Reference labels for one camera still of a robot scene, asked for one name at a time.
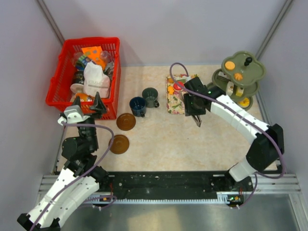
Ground red round donut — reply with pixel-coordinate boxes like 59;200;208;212
173;82;184;91

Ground white cloth bag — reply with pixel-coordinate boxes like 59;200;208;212
84;62;111;98

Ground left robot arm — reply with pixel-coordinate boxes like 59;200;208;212
17;92;109;231

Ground red plastic basket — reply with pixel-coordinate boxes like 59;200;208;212
45;37;121;120

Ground round tan cracker biscuit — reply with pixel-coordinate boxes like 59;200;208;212
224;61;235;71

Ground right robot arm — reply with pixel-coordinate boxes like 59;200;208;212
184;77;284;191

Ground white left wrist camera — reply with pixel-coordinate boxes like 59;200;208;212
57;105;90;126

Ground brown wooden coaster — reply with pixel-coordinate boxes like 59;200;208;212
110;134;129;154
116;113;136;131

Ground chocolate cake slice with cherry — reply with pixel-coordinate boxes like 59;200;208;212
217;76;230;82

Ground white cream cake slice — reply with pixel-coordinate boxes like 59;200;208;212
226;81;234;96

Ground floral rectangular serving tray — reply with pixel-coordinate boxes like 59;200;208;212
166;74;199;115

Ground green three-tier dessert stand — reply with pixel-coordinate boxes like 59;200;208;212
207;51;266;111

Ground black cylindrical can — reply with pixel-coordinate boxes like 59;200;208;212
72;71;85;85

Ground yellow frosted donut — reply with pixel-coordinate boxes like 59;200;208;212
237;97;250;108

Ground dark blue mug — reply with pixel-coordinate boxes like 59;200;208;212
129;97;146;117

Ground stainless steel food tongs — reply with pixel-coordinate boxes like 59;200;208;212
192;115;202;128

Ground orange dotted box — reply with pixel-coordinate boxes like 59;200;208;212
81;46;106;70

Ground dark green mug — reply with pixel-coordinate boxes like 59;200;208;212
142;87;160;108

